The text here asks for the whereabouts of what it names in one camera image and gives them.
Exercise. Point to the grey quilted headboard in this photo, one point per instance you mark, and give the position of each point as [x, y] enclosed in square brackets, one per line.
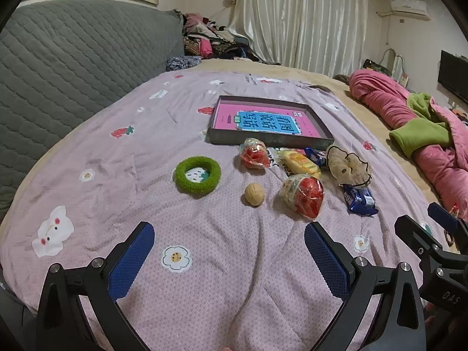
[73, 62]

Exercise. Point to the black television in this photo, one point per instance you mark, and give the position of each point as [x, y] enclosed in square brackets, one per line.
[453, 73]

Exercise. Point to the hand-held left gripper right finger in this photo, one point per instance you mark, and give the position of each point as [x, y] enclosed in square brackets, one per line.
[327, 259]

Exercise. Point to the white curtains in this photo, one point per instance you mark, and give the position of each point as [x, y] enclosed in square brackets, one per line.
[292, 18]

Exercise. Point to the yellow cake packet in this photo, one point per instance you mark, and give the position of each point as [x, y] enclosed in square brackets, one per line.
[299, 162]

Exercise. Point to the green fleece blanket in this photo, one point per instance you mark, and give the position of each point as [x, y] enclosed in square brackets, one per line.
[420, 135]

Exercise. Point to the pink printed blanket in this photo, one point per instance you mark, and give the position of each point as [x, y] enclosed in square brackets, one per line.
[182, 226]

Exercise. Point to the red snack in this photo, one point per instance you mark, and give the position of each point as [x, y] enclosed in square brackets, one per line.
[305, 197]
[254, 155]

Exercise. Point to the shallow grey box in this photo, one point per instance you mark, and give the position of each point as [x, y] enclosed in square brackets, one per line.
[270, 142]

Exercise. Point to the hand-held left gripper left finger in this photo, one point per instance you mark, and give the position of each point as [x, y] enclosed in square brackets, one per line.
[131, 259]

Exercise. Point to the dark floral cloth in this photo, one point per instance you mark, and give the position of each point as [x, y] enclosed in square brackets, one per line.
[181, 63]

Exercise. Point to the white air conditioner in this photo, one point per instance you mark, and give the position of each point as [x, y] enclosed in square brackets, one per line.
[407, 7]

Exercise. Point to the walnut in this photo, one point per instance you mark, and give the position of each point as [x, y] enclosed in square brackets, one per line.
[254, 194]

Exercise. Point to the dark bag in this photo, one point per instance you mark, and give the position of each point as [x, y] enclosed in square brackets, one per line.
[374, 66]

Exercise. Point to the dark brown fuzzy cloth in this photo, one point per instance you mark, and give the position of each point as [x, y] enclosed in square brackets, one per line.
[342, 79]

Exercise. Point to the blue and white cookie packet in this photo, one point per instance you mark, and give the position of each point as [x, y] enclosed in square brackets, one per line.
[360, 199]

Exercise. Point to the pile of clothes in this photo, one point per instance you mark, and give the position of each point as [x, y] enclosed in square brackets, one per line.
[212, 40]

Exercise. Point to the blue and pink cookie packet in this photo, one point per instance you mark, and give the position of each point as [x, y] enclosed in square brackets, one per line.
[316, 157]

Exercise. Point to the beige scrunchie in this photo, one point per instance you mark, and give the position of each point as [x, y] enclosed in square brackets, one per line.
[345, 170]

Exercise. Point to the arched vanity mirror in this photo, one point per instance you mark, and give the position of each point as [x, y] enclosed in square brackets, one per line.
[395, 64]

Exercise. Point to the pink quilt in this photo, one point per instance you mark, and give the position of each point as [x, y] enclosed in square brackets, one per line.
[384, 95]

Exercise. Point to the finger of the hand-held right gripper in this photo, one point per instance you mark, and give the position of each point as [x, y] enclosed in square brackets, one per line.
[413, 230]
[442, 215]

